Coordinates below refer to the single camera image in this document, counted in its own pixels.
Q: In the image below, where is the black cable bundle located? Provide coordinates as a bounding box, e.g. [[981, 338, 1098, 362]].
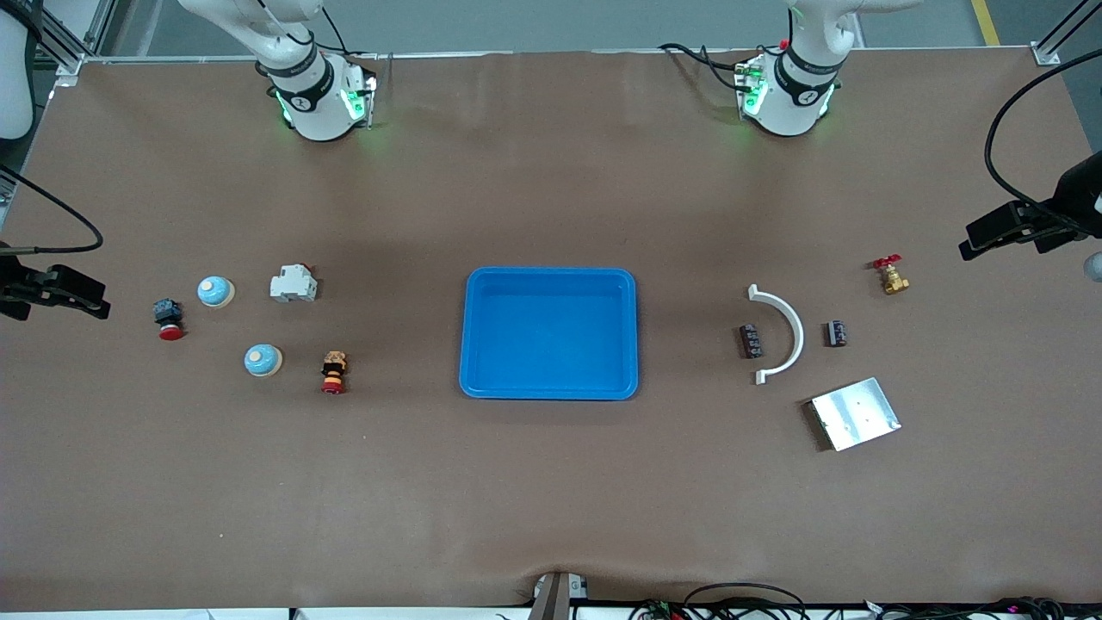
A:
[[861, 596, 1102, 620]]

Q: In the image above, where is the paper table cover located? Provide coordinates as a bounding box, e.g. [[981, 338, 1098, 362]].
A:
[[0, 47, 1102, 614]]

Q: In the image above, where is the black right base cable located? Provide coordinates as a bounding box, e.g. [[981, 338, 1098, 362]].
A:
[[293, 7, 380, 63]]

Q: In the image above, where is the blue plastic tray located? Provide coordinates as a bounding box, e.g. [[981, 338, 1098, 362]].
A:
[[458, 266, 640, 401]]

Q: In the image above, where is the white circuit breaker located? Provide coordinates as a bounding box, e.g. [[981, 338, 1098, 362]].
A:
[[269, 263, 319, 303]]

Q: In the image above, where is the black left base cable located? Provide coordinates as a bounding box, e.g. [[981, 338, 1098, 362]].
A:
[[659, 41, 750, 94]]

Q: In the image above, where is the white curved bracket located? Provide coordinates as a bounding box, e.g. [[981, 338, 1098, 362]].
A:
[[747, 283, 806, 385]]

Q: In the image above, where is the black cable loop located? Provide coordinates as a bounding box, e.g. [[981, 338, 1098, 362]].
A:
[[684, 583, 808, 620]]

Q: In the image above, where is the black red push button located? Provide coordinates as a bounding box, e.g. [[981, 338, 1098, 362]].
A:
[[152, 298, 186, 342]]

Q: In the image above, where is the black base cable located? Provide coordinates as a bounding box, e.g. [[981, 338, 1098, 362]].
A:
[[293, 7, 380, 63], [659, 41, 750, 94]]

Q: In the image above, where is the aluminium frame post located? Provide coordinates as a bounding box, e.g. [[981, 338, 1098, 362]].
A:
[[17, 0, 117, 87], [1029, 0, 1102, 68]]

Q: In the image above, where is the silver metal plate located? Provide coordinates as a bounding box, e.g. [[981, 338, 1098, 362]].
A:
[[809, 377, 902, 452]]

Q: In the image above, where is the brass valve red handle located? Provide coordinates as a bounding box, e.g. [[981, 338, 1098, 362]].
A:
[[871, 255, 911, 296]]

